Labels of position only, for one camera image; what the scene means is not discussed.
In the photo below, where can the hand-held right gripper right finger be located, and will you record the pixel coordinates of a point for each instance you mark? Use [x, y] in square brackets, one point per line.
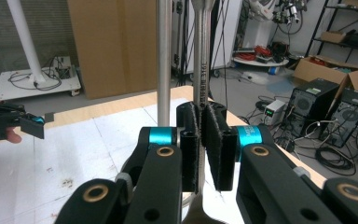
[222, 152]

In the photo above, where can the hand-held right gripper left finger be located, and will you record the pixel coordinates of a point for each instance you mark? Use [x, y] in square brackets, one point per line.
[189, 155]

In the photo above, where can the steel pole stand round base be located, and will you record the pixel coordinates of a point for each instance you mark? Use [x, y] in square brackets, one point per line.
[164, 62]

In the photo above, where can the engraved steel kitchen utensil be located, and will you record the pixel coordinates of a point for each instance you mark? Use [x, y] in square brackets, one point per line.
[203, 46]

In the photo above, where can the white grid mat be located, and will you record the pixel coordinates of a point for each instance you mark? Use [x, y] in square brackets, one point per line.
[74, 149]

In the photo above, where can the white power supply unit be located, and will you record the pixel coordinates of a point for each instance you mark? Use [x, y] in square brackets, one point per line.
[274, 112]

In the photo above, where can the white pole stand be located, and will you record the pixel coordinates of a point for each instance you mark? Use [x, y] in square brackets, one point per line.
[24, 40]

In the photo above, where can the blue tape roll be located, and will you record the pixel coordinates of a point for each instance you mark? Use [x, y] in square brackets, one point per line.
[274, 70]

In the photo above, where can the round white low table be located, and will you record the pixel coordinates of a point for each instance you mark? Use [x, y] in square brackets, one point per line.
[261, 61]

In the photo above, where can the black computer tower green sticker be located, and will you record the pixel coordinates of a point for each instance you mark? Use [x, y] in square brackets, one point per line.
[310, 105]

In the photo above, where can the black pillar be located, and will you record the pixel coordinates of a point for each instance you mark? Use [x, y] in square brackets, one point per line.
[216, 37]

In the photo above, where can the large brown cardboard sheet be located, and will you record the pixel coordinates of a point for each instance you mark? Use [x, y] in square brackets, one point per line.
[115, 46]

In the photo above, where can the small cardboard box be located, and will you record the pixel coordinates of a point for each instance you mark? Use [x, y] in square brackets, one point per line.
[332, 36]

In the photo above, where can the black metal shelf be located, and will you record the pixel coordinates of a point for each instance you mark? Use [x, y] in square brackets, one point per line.
[348, 21]

